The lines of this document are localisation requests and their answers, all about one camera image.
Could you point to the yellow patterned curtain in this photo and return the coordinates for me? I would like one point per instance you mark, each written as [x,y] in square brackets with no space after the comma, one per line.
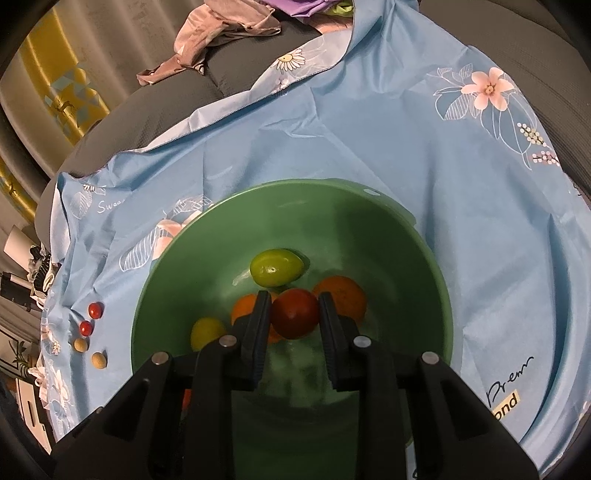
[48,103]

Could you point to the light blue floral cloth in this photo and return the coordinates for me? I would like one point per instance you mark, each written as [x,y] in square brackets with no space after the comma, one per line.
[381,105]

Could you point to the large red tomato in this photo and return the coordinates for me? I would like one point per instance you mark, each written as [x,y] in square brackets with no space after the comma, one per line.
[294,314]

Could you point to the yellow small fruit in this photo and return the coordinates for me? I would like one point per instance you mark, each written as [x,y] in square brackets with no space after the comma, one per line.
[80,345]
[99,360]

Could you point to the yellow lemon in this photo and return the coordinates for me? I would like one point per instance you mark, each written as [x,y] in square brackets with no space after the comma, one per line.
[204,331]

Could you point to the pink garment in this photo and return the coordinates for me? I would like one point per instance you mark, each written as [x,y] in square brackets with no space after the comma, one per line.
[212,24]

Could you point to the green mango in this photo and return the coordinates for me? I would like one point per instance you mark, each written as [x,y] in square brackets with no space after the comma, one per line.
[276,268]

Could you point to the large orange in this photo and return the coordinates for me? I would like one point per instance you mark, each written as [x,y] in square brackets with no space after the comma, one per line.
[349,298]

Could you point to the cherry tomato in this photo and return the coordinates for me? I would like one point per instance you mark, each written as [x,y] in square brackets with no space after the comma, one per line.
[86,328]
[186,400]
[95,310]

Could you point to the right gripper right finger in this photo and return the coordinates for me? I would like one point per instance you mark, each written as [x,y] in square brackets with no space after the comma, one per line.
[357,363]

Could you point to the green plastic bowl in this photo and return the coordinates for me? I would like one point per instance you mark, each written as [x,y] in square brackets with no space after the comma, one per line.
[295,426]

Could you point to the purple garment pile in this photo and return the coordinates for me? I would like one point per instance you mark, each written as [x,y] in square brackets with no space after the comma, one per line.
[308,8]

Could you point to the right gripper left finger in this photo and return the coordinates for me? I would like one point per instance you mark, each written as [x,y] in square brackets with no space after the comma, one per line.
[232,363]

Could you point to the clothes pile on left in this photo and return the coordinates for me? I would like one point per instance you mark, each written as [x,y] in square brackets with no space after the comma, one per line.
[41,271]

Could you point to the grey curtain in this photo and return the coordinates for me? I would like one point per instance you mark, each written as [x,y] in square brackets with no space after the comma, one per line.
[118,39]

